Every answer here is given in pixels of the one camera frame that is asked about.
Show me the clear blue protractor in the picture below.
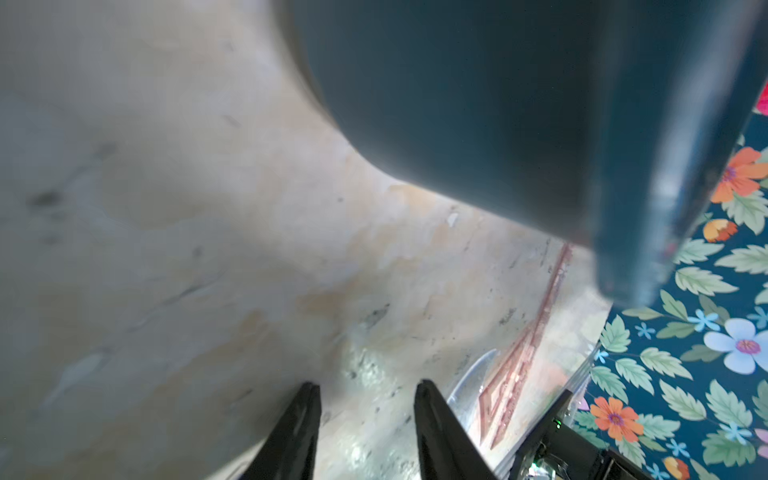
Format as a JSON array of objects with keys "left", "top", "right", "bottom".
[{"left": 447, "top": 349, "right": 498, "bottom": 431}]

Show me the teal plastic storage box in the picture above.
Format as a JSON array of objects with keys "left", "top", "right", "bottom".
[{"left": 274, "top": 1, "right": 767, "bottom": 307}]

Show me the brown small triangle ruler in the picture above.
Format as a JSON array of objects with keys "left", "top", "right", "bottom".
[{"left": 479, "top": 326, "right": 536, "bottom": 450}]

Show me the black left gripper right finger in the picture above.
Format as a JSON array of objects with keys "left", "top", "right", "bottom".
[{"left": 414, "top": 379, "right": 495, "bottom": 480}]

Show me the brown long straight ruler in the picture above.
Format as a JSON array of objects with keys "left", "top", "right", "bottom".
[{"left": 490, "top": 242, "right": 574, "bottom": 450}]

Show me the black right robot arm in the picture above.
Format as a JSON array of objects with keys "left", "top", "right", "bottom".
[{"left": 414, "top": 380, "right": 650, "bottom": 480}]

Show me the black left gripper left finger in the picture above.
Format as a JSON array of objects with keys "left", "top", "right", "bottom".
[{"left": 240, "top": 382, "right": 321, "bottom": 480}]

